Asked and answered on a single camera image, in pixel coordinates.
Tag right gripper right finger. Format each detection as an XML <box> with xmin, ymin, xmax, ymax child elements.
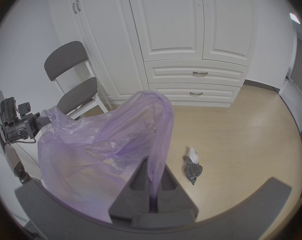
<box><xmin>156</xmin><ymin>162</ymin><xmax>199</xmax><ymax>218</ymax></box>

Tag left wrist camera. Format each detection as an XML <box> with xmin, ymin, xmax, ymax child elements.
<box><xmin>18</xmin><ymin>103</ymin><xmax>32</xmax><ymax>117</ymax></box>

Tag purple plastic bag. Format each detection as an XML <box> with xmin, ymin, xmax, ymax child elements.
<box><xmin>38</xmin><ymin>90</ymin><xmax>175</xmax><ymax>223</ymax></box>

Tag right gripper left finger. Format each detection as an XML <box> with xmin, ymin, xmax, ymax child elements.
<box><xmin>108</xmin><ymin>156</ymin><xmax>152</xmax><ymax>223</ymax></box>

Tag white plastic wrapper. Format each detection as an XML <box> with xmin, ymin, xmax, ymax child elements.
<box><xmin>187</xmin><ymin>146</ymin><xmax>200</xmax><ymax>164</ymax></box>

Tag white wardrobe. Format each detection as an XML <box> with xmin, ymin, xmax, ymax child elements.
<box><xmin>50</xmin><ymin>0</ymin><xmax>258</xmax><ymax>108</ymax></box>

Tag white chair grey cushions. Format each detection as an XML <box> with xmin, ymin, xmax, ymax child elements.
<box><xmin>44</xmin><ymin>41</ymin><xmax>114</xmax><ymax>121</ymax></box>

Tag black plastic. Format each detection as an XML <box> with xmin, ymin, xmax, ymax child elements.
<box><xmin>183</xmin><ymin>156</ymin><xmax>203</xmax><ymax>186</ymax></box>

